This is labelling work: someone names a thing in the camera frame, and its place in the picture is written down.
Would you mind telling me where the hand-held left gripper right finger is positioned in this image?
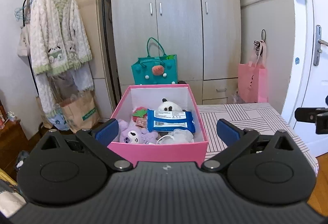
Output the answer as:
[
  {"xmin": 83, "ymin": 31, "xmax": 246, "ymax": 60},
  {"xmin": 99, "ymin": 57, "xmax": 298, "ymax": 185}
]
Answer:
[{"xmin": 201, "ymin": 119, "xmax": 299, "ymax": 172}]

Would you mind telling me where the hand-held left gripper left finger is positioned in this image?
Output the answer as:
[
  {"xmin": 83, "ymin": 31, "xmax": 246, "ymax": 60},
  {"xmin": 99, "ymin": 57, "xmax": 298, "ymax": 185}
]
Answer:
[{"xmin": 34, "ymin": 119, "xmax": 134, "ymax": 172}]

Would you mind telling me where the purple plush toy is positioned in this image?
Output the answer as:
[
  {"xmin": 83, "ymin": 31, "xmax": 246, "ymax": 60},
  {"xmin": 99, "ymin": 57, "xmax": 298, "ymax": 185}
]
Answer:
[{"xmin": 117, "ymin": 119, "xmax": 159, "ymax": 145}]

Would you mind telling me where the pink strawberry plush toy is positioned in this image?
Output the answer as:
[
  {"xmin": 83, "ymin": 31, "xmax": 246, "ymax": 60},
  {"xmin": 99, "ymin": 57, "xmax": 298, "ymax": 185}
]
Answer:
[{"xmin": 132, "ymin": 107, "xmax": 148, "ymax": 120}]

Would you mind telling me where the clear plastic bag item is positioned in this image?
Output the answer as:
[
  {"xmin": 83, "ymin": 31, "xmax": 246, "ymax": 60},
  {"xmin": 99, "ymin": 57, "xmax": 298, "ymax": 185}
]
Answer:
[{"xmin": 156, "ymin": 129, "xmax": 194, "ymax": 144}]

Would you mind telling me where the pink cardboard box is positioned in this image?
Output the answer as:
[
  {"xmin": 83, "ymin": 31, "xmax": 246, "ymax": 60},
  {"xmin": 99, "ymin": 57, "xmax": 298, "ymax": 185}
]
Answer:
[{"xmin": 107, "ymin": 84, "xmax": 208, "ymax": 167}]

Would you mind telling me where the blue wet wipes pack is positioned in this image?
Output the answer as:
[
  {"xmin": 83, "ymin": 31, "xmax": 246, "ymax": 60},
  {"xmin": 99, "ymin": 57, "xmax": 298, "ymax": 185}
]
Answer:
[{"xmin": 147, "ymin": 109, "xmax": 196, "ymax": 133}]

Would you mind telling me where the white round plush toy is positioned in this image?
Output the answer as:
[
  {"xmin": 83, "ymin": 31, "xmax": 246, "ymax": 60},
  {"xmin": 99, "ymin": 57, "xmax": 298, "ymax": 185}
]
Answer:
[{"xmin": 157, "ymin": 98, "xmax": 183, "ymax": 112}]

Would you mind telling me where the white door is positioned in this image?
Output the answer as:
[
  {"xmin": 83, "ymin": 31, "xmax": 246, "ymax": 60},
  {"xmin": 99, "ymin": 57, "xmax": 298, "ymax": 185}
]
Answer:
[{"xmin": 280, "ymin": 0, "xmax": 328, "ymax": 132}]

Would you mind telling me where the brown paper bag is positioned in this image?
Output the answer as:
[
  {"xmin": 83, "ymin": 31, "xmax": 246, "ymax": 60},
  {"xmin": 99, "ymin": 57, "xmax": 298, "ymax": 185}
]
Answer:
[{"xmin": 59, "ymin": 91, "xmax": 100, "ymax": 133}]

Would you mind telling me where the striped tablecloth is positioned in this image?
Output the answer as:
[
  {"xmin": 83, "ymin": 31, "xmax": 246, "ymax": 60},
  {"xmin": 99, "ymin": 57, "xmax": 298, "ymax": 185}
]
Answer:
[{"xmin": 197, "ymin": 102, "xmax": 319, "ymax": 176}]

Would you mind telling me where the light blue printed bag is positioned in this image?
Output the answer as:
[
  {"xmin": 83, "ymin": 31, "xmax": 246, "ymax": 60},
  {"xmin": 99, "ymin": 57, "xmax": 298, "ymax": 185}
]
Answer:
[{"xmin": 49, "ymin": 109, "xmax": 69, "ymax": 130}]

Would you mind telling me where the pink tote bag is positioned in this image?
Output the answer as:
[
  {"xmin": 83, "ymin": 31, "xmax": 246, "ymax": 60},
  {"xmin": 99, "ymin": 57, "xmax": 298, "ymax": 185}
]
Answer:
[{"xmin": 238, "ymin": 40, "xmax": 269, "ymax": 104}]

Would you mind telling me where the teal felt tote bag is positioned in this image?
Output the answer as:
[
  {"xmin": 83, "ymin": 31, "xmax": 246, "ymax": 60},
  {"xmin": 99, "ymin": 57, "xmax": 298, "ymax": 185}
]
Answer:
[{"xmin": 131, "ymin": 37, "xmax": 178, "ymax": 85}]

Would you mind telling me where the brown wooden cabinet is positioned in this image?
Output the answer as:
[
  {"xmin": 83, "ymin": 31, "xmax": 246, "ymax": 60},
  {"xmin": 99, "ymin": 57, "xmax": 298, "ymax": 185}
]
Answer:
[{"xmin": 0, "ymin": 118, "xmax": 30, "ymax": 181}]

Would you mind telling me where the black clothes rack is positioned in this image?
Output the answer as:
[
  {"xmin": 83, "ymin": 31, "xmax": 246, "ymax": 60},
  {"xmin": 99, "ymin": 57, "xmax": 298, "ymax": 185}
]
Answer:
[{"xmin": 23, "ymin": 0, "xmax": 121, "ymax": 135}]

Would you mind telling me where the white green knit cardigan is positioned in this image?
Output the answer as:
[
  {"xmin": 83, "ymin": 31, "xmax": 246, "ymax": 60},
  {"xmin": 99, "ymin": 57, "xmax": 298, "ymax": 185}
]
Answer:
[{"xmin": 29, "ymin": 0, "xmax": 93, "ymax": 76}]

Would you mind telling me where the grey wooden wardrobe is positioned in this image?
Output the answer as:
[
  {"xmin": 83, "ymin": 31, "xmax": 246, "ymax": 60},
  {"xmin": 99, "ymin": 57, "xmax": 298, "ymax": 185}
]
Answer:
[{"xmin": 110, "ymin": 0, "xmax": 243, "ymax": 105}]

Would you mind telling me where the white cloth bag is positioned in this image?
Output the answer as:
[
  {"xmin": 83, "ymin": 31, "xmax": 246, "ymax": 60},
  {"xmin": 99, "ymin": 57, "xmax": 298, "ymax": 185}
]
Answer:
[{"xmin": 17, "ymin": 25, "xmax": 32, "ymax": 58}]

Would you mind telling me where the metal door handle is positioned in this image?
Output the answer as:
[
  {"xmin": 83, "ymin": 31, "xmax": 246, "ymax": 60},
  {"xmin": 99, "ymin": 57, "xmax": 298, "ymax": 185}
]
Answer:
[{"xmin": 313, "ymin": 25, "xmax": 328, "ymax": 66}]

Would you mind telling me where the bunch of wire hangers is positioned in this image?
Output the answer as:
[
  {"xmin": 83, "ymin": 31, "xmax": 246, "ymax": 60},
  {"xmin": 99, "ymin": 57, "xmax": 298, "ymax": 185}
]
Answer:
[{"xmin": 14, "ymin": 0, "xmax": 36, "ymax": 22}]

